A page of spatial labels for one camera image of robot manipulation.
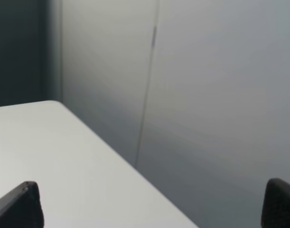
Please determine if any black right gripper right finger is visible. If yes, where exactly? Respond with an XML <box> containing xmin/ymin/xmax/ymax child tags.
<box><xmin>261</xmin><ymin>178</ymin><xmax>290</xmax><ymax>228</ymax></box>

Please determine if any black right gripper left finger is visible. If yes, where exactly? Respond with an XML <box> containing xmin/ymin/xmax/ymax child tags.
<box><xmin>0</xmin><ymin>181</ymin><xmax>44</xmax><ymax>228</ymax></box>

